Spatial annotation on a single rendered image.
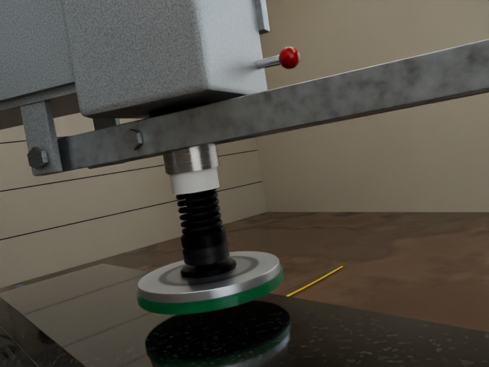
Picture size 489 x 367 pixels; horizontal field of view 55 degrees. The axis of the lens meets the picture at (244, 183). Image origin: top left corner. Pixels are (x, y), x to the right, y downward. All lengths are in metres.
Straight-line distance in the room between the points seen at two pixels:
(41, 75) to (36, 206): 4.99
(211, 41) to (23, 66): 0.29
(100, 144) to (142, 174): 5.51
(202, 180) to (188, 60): 0.18
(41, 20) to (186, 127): 0.25
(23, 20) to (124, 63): 0.19
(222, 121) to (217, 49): 0.09
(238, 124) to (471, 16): 5.06
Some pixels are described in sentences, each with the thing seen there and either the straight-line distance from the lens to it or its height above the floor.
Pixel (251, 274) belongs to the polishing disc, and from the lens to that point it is 0.66.
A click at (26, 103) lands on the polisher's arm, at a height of 1.16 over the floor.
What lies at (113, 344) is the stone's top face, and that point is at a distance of 0.68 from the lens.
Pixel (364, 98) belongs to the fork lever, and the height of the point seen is 1.09.
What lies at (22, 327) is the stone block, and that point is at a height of 0.81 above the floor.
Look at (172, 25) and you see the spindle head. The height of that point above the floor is 1.21.
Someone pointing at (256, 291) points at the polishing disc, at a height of 0.86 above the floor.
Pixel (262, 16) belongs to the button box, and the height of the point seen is 1.25.
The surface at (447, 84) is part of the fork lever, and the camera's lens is 0.56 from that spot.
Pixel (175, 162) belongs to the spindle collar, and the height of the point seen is 1.05.
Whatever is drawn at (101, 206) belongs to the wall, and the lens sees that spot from 5.96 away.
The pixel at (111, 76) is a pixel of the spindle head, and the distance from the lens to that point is 0.64.
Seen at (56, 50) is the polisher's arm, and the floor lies 1.22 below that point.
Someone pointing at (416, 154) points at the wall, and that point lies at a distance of 5.84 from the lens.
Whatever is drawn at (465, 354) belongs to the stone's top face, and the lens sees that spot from 0.53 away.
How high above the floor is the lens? 1.05
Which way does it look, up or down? 4 degrees down
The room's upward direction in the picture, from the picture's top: 9 degrees counter-clockwise
